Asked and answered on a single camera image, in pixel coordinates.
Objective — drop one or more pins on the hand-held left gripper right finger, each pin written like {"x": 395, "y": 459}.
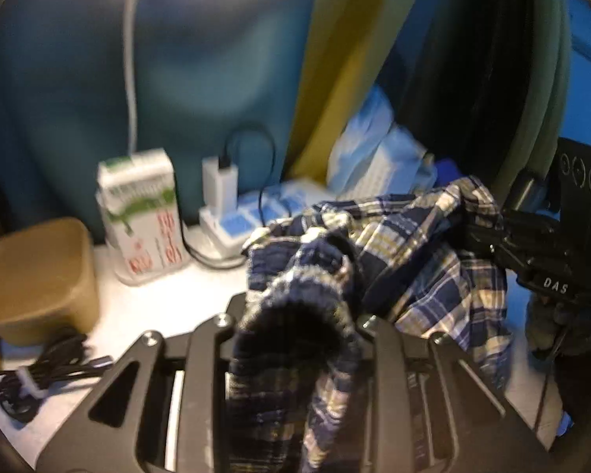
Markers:
{"x": 385, "y": 347}

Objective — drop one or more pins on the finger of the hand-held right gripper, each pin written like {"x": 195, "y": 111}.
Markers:
{"x": 502, "y": 258}
{"x": 497, "y": 229}

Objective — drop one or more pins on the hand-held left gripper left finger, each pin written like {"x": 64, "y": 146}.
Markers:
{"x": 211, "y": 342}

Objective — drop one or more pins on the plaid flannel shirt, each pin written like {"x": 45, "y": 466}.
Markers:
{"x": 413, "y": 266}

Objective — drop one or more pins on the person's right hand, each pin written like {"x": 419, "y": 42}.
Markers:
{"x": 571, "y": 325}

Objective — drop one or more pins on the white power strip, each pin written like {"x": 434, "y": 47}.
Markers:
{"x": 236, "y": 230}

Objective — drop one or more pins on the green and white milk carton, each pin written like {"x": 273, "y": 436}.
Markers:
{"x": 143, "y": 217}

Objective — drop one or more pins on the blue plastic bag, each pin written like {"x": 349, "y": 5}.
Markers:
{"x": 369, "y": 157}

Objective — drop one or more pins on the curved thick tube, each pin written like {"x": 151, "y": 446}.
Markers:
{"x": 546, "y": 83}

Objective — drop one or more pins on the white charger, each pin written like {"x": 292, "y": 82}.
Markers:
{"x": 219, "y": 188}

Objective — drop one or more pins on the black hanging fabric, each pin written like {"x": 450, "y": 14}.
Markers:
{"x": 473, "y": 59}

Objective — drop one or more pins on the tan plastic container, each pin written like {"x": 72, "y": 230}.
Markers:
{"x": 39, "y": 281}

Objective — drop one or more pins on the yellow board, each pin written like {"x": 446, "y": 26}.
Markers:
{"x": 340, "y": 59}

